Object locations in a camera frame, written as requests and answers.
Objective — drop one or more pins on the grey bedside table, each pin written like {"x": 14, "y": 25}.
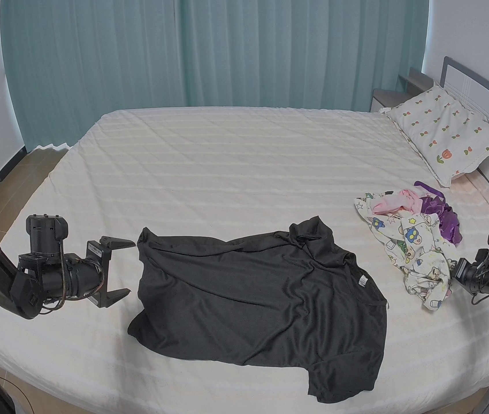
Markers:
{"x": 393, "y": 97}

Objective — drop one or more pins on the bed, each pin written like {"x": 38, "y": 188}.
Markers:
{"x": 227, "y": 179}

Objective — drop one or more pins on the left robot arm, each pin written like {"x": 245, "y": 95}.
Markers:
{"x": 7, "y": 283}

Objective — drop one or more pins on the pink garment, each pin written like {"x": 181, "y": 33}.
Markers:
{"x": 393, "y": 203}

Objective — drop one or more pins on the blue-green curtain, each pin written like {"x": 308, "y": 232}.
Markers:
{"x": 93, "y": 50}
{"x": 305, "y": 41}

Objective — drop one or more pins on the black T-shirt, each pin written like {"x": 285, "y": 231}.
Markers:
{"x": 249, "y": 300}

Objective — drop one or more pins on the white printed pillow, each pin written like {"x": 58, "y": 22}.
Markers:
{"x": 447, "y": 132}

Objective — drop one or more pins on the purple garment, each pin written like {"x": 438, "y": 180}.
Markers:
{"x": 443, "y": 218}

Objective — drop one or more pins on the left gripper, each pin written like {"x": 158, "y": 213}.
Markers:
{"x": 85, "y": 278}

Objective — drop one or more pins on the white printed pyjama top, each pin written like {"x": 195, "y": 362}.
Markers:
{"x": 412, "y": 239}

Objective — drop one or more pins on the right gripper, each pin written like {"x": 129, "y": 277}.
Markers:
{"x": 469, "y": 276}

